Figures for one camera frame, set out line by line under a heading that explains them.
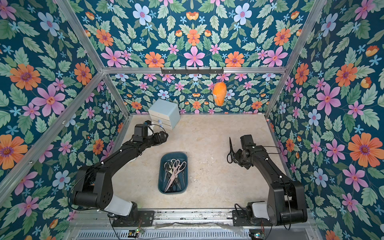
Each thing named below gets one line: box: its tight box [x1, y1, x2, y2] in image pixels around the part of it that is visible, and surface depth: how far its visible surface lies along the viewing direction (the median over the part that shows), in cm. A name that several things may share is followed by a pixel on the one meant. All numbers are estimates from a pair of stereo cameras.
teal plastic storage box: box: [158, 151, 189, 195], surface depth 88 cm
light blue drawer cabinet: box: [148, 99, 181, 130], surface depth 106 cm
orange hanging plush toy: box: [213, 82, 228, 107], surface depth 100 cm
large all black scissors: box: [226, 136, 238, 165], surface depth 90 cm
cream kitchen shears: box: [163, 161, 173, 176], surface depth 92 cm
